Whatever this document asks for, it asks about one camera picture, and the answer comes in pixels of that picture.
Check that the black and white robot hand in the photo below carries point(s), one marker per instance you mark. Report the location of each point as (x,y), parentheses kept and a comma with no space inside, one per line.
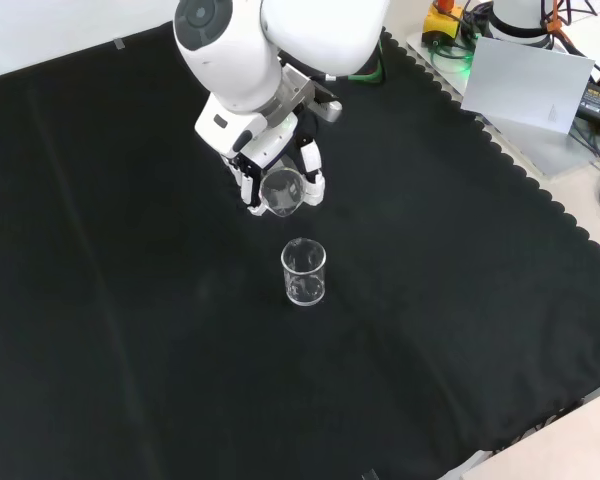
(260,145)

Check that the small clear glass beaker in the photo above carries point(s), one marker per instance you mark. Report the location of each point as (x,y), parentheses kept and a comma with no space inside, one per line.
(281,192)

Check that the large clear glass beaker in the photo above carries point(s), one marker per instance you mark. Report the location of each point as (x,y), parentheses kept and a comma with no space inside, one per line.
(304,274)

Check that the black bench cloth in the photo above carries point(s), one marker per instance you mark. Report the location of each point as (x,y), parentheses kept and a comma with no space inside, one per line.
(230,325)

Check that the yellow stop button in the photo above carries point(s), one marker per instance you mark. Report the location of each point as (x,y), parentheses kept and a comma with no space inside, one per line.
(442,20)

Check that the pale grey board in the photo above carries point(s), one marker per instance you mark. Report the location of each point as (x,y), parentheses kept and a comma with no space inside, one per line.
(522,85)

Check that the grey metal base plate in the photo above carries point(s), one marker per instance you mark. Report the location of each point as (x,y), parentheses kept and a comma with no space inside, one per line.
(525,140)

